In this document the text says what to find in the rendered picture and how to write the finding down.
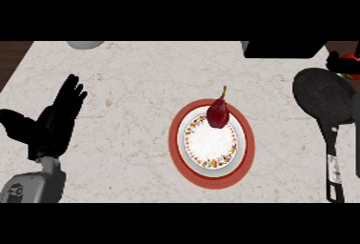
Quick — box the bright red vegetable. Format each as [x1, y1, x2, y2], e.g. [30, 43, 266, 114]
[338, 51, 360, 81]

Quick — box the black frying pan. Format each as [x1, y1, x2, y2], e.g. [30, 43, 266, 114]
[291, 67, 359, 204]

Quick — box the grey bowl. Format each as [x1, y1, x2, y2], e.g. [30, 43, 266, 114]
[66, 40, 105, 51]

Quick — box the black appliance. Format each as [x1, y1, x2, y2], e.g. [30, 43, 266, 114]
[241, 40, 331, 59]

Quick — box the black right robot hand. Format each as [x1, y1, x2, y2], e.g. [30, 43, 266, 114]
[325, 50, 360, 76]

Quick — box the red round placemat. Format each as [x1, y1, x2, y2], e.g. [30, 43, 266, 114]
[167, 97, 257, 191]

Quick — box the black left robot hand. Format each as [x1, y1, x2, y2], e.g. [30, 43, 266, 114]
[0, 73, 89, 161]

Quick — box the white floral-rimmed plate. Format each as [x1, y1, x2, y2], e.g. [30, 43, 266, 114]
[176, 105, 248, 178]

